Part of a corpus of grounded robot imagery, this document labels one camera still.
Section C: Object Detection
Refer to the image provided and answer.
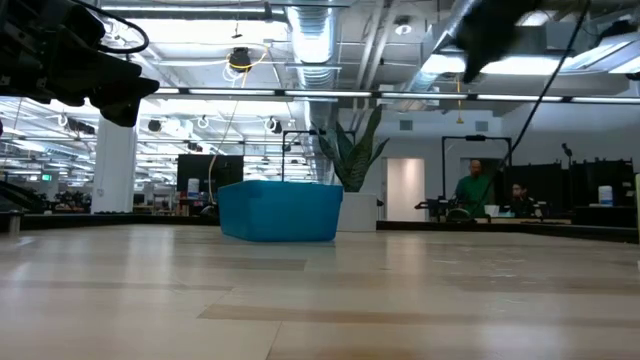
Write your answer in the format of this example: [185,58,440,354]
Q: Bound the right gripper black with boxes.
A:
[453,0,545,85]

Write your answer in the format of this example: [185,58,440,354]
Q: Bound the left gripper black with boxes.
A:
[0,0,162,129]

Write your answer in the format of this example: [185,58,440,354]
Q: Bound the blue plastic basket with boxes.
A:
[216,179,345,244]

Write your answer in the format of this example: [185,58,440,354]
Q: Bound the white building column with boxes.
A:
[90,115,139,215]

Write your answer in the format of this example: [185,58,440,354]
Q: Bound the person in green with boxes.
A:
[453,158,497,219]

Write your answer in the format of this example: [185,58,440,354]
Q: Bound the seated person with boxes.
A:
[508,181,533,213]

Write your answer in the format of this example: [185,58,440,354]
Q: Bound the white door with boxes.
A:
[385,157,427,223]

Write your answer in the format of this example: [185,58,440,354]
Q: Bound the green snake plant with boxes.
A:
[316,103,391,194]

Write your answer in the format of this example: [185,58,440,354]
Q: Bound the white plant pot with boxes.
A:
[336,191,379,233]

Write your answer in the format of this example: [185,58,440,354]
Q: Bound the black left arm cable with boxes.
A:
[72,0,151,55]

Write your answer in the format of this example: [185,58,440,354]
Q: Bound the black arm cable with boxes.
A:
[72,0,151,55]
[468,0,593,219]

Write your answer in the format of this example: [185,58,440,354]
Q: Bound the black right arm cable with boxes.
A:
[468,0,593,219]

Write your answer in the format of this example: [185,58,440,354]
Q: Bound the ceiling-mounted black camera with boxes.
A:
[227,46,254,74]

